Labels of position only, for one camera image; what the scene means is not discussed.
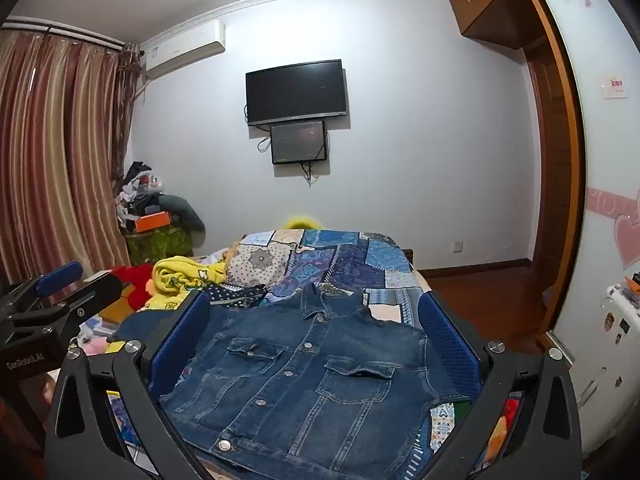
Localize patchwork bedspread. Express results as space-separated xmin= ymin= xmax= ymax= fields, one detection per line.
xmin=80 ymin=229 xmax=521 ymax=480

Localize white cabinet with stickers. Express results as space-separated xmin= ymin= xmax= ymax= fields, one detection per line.
xmin=574 ymin=280 xmax=640 ymax=457

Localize navy patterned cloth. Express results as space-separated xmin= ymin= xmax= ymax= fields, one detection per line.
xmin=202 ymin=282 xmax=269 ymax=309

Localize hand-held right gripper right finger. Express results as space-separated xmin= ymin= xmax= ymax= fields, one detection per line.
xmin=417 ymin=290 xmax=584 ymax=480

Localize wooden overhead cabinet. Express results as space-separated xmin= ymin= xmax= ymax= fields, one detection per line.
xmin=447 ymin=0 xmax=548 ymax=51

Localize blue denim jeans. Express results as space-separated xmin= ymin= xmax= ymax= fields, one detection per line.
xmin=112 ymin=282 xmax=473 ymax=475

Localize white air conditioner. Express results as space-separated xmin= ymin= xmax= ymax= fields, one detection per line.
xmin=140 ymin=19 xmax=227 ymax=81

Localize curtain rail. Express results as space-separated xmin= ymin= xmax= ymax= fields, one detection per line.
xmin=2 ymin=17 xmax=126 ymax=52

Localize orange box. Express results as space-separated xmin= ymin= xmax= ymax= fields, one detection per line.
xmin=134 ymin=212 xmax=172 ymax=234

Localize green patterned cloth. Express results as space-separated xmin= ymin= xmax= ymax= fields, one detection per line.
xmin=125 ymin=226 xmax=195 ymax=267

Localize small black monitor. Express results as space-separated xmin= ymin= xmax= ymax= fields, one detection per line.
xmin=270 ymin=120 xmax=329 ymax=166

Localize red label notice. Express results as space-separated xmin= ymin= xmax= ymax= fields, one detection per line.
xmin=602 ymin=76 xmax=629 ymax=100

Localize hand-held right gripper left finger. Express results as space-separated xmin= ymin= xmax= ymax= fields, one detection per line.
xmin=44 ymin=290 xmax=221 ymax=480

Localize striped curtain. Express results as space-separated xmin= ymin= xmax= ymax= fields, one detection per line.
xmin=0 ymin=27 xmax=140 ymax=287

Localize yellow printed blanket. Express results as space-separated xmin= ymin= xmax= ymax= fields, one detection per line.
xmin=144 ymin=255 xmax=232 ymax=312

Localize red cloth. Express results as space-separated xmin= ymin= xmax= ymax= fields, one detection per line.
xmin=107 ymin=264 xmax=157 ymax=311

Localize wooden door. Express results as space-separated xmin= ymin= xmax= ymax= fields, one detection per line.
xmin=517 ymin=0 xmax=587 ymax=352

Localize black wall television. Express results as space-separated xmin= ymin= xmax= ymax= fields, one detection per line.
xmin=244 ymin=59 xmax=349 ymax=127

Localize pink heart decoration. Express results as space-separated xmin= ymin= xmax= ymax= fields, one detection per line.
xmin=586 ymin=187 xmax=640 ymax=269

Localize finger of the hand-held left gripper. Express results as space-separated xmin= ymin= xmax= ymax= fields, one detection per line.
xmin=2 ymin=272 xmax=124 ymax=347
xmin=0 ymin=261 xmax=84 ymax=319

